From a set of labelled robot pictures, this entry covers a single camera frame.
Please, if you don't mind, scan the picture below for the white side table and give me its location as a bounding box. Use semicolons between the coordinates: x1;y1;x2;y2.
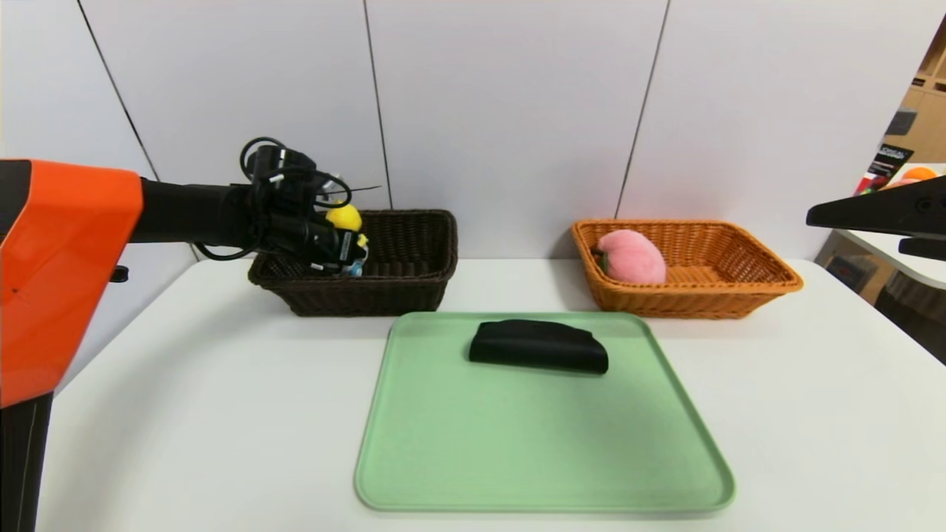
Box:
834;164;946;290

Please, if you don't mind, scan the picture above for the black left camera cable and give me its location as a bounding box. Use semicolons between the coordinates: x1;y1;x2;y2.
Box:
239;137;352;211

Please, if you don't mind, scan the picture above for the light green plastic tray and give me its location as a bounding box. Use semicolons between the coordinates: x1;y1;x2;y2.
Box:
353;310;738;514

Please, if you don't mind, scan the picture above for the dark brown wicker basket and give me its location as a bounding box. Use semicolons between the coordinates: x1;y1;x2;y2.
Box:
248;209;459;317

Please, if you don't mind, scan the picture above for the orange wicker basket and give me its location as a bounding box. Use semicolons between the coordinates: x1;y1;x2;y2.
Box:
571;219;805;320

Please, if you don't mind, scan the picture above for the wooden shelf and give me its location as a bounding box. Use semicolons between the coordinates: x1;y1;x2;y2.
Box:
883;15;946;167

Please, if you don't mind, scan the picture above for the black printed box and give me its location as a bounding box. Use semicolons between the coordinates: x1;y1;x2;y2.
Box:
854;144;915;197

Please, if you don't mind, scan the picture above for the pink plush peach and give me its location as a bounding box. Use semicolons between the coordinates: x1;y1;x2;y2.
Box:
591;229;667;285

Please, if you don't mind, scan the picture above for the yellow duck toy car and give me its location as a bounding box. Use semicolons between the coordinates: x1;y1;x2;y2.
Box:
325;201;370;278

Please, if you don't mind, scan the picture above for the black soft pouch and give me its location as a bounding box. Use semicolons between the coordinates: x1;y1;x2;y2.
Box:
469;319;610;375

